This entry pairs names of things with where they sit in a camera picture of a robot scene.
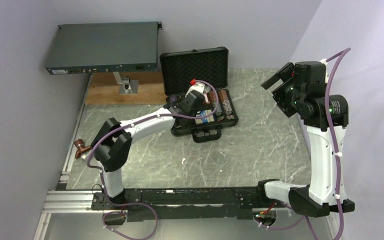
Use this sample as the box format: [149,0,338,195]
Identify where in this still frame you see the blue playing card deck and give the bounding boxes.
[194,109,215,125]

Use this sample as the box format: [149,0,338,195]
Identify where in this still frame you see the black poker set case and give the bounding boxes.
[159,46,239,143]

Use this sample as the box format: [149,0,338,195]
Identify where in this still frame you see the clear round plastic disc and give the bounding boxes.
[211,151,227,165]

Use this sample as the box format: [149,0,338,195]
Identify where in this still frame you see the red playing card deck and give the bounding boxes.
[203,93,211,104]

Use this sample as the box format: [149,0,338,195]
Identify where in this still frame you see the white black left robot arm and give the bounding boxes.
[86,85,205,210]

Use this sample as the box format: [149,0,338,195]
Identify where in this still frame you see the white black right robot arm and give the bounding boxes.
[255,61,355,218]

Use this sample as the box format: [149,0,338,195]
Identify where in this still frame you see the purple poker chip stack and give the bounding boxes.
[169,95,180,105]

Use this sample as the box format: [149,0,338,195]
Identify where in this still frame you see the green blue right chip stack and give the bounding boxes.
[213,102,223,117]

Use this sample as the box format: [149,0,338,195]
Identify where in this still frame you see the red black chip stack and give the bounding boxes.
[218,89,230,104]
[208,91,219,103]

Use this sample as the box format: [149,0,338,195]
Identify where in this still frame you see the clear plastic wrapper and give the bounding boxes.
[203,85,212,93]

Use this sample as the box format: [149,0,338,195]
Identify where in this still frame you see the loose chips in case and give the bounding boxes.
[226,114,236,120]

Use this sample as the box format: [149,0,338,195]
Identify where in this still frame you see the red black far chip stack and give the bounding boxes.
[218,89,230,104]

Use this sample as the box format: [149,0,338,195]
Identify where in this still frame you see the wooden board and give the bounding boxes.
[85,71,167,105]

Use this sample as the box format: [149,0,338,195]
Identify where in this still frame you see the grey rack network device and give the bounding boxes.
[44,21,163,75]

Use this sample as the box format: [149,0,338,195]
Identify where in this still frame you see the grey copper clamp tool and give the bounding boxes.
[73,138,91,159]

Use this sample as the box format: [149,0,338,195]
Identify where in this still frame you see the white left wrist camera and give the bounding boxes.
[186,79,206,95]

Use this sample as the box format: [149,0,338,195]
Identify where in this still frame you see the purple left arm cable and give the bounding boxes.
[85,79,220,240]

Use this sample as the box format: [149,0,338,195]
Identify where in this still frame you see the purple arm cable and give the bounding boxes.
[85,79,220,240]
[253,47,351,240]

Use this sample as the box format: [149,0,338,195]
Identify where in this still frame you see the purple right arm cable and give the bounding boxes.
[253,47,351,240]

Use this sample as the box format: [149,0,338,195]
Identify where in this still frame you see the grey metal bracket stand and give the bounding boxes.
[113,72,139,95]

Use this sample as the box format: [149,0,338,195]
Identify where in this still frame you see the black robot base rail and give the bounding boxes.
[90,186,287,223]

